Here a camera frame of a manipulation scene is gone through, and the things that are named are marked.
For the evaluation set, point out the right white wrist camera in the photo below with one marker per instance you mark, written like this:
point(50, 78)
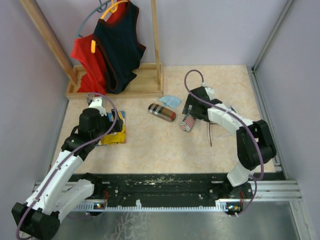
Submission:
point(210, 92)

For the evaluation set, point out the light blue cloth rear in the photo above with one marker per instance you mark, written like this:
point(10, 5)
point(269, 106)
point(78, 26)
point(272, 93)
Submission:
point(170, 101)

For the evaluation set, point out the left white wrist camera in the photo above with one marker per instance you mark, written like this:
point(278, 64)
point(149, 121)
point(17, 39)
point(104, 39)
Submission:
point(98, 103)

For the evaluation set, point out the white frame sunglasses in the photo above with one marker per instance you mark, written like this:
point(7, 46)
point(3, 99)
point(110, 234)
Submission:
point(226, 135)

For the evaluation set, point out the wooden clothes rack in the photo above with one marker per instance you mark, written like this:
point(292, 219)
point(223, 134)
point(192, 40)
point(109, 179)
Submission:
point(149, 82)

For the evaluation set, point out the aluminium rail frame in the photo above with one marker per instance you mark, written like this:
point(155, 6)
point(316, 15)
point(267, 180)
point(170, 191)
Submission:
point(263, 58)

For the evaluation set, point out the grey blue hanger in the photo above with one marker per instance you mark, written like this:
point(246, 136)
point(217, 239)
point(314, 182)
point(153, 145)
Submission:
point(100, 9)

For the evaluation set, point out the red tank top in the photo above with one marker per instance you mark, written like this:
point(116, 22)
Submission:
point(91, 58)

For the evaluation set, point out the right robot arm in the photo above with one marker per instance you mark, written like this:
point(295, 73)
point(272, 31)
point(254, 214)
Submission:
point(254, 143)

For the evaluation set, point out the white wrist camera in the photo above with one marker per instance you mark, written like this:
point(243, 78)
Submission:
point(98, 103)
point(210, 92)

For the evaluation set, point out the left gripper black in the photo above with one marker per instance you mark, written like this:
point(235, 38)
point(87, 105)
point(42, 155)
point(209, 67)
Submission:
point(117, 127)

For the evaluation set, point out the flag newsprint glasses case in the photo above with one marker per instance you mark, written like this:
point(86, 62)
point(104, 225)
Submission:
point(187, 123)

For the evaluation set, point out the navy tank top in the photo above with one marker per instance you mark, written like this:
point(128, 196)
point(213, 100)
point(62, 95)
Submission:
point(120, 48)

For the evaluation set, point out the brown tortoise sunglasses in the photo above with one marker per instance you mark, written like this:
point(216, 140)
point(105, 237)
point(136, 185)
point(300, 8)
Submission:
point(209, 135)

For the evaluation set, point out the blue yellow cartoon pouch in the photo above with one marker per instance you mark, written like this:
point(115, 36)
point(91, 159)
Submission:
point(115, 137)

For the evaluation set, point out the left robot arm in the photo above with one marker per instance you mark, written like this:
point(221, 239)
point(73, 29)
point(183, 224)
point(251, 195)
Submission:
point(41, 215)

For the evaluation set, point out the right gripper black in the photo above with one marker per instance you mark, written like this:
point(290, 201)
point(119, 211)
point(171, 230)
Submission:
point(189, 102)

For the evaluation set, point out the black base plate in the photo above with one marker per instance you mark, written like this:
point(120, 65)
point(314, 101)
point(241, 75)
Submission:
point(165, 190)

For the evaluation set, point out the plaid glasses case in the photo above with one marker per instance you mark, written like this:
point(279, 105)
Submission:
point(162, 112)

